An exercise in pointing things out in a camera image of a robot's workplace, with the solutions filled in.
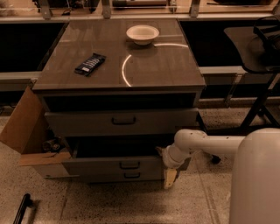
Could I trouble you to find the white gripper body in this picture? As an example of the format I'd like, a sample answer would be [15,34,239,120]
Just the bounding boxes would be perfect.
[162,143,191,169]

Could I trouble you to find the grey drawer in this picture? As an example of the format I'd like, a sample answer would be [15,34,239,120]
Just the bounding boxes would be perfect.
[63,134,173,177]
[80,171,163,183]
[45,108,198,137]

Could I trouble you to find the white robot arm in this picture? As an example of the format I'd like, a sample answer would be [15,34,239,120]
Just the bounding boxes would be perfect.
[158,128,280,224]

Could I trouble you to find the grey drawer cabinet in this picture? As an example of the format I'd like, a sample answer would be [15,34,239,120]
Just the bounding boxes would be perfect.
[32,18,207,184]

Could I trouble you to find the dark blue snack packet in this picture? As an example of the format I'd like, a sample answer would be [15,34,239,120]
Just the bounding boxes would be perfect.
[74,53,106,76]

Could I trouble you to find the cans in cardboard box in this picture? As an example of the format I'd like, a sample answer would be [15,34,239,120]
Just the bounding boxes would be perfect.
[42,138,65,152]

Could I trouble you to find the white paper bowl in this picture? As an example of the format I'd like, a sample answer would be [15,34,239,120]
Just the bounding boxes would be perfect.
[126,25,159,46]

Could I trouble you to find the brown cardboard box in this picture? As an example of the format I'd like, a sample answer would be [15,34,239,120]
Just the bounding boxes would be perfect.
[0,87,71,179]

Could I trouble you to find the black side table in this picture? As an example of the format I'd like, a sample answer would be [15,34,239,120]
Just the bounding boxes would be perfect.
[192,17,280,132]

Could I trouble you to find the black bar on floor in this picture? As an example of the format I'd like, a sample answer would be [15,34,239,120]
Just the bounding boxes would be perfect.
[13,193,35,224]

